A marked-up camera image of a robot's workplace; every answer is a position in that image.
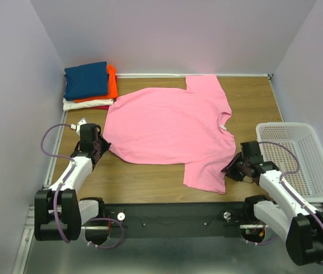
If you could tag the pink t shirt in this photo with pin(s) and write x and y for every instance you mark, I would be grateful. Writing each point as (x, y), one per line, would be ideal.
(176, 126)

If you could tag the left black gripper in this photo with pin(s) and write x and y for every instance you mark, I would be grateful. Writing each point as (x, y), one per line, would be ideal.
(106, 144)

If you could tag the folded orange t shirt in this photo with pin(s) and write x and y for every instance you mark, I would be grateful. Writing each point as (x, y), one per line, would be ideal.
(112, 87)

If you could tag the folded red t shirt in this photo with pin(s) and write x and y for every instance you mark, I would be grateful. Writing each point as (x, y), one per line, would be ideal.
(101, 107)

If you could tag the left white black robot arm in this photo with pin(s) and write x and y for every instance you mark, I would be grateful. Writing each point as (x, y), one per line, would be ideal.
(58, 213)

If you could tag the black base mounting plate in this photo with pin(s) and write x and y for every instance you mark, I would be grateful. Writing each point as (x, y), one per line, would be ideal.
(169, 220)

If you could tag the folded blue t shirt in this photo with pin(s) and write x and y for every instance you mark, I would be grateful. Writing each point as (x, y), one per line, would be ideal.
(86, 81)

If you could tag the folded white t shirt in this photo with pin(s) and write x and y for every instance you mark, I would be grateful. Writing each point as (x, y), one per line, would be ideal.
(72, 105)

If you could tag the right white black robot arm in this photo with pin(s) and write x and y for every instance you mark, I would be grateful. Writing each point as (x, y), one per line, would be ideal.
(294, 220)

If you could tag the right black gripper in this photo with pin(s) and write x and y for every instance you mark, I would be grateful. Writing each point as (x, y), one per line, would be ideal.
(230, 168)

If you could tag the white plastic laundry basket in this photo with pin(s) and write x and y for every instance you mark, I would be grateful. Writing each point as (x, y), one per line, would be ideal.
(279, 139)

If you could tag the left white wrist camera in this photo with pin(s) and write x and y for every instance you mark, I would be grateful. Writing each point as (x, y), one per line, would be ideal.
(76, 127)

